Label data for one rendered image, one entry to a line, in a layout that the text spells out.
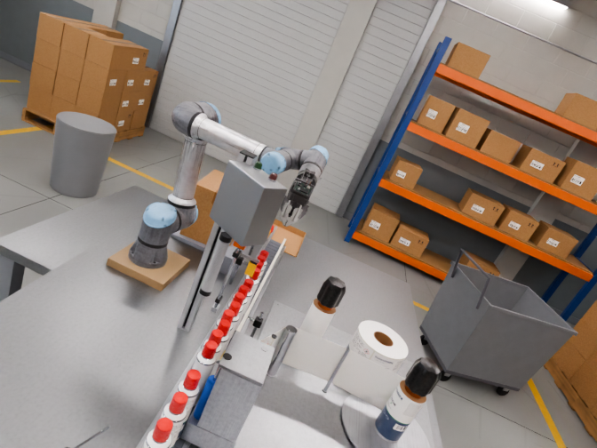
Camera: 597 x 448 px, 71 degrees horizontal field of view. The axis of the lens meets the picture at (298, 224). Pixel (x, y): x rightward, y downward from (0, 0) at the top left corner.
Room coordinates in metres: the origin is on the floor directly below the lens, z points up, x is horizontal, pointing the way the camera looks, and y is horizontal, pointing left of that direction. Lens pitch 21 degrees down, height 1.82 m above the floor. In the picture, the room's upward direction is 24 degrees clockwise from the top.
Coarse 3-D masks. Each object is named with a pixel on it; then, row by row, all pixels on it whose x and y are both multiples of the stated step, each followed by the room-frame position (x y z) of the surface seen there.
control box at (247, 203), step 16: (224, 176) 1.14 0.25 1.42; (240, 176) 1.10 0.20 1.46; (256, 176) 1.10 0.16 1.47; (224, 192) 1.13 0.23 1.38; (240, 192) 1.09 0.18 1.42; (256, 192) 1.06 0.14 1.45; (272, 192) 1.07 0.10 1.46; (224, 208) 1.11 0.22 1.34; (240, 208) 1.08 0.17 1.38; (256, 208) 1.05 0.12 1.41; (272, 208) 1.09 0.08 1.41; (224, 224) 1.10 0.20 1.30; (240, 224) 1.06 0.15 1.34; (256, 224) 1.06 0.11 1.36; (272, 224) 1.12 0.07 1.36; (240, 240) 1.05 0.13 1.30; (256, 240) 1.08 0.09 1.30
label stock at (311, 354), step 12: (300, 336) 1.12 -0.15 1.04; (312, 336) 1.13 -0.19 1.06; (300, 348) 1.12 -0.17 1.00; (312, 348) 1.13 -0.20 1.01; (324, 348) 1.13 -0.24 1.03; (336, 348) 1.13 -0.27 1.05; (288, 360) 1.12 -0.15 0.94; (300, 360) 1.13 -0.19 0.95; (312, 360) 1.13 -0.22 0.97; (324, 360) 1.13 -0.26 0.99; (336, 360) 1.13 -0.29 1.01; (312, 372) 1.13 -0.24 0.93; (324, 372) 1.13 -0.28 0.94
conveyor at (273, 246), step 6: (270, 240) 2.05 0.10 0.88; (270, 246) 1.98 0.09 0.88; (276, 246) 2.01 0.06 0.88; (270, 252) 1.91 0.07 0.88; (276, 252) 1.94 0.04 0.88; (270, 258) 1.85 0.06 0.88; (270, 264) 1.79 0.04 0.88; (264, 270) 1.71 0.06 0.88; (264, 276) 1.66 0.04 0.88; (258, 288) 1.55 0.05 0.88; (192, 366) 0.99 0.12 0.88; (192, 408) 0.85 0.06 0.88; (180, 438) 0.75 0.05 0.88; (174, 444) 0.73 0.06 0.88; (180, 444) 0.74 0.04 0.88
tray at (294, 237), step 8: (280, 224) 2.39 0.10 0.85; (280, 232) 2.31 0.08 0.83; (288, 232) 2.36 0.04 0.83; (296, 232) 2.38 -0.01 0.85; (304, 232) 2.38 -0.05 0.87; (280, 240) 2.20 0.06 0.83; (288, 240) 2.25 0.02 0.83; (296, 240) 2.30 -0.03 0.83; (288, 248) 2.15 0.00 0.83; (296, 248) 2.19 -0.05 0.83; (296, 256) 2.09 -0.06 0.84
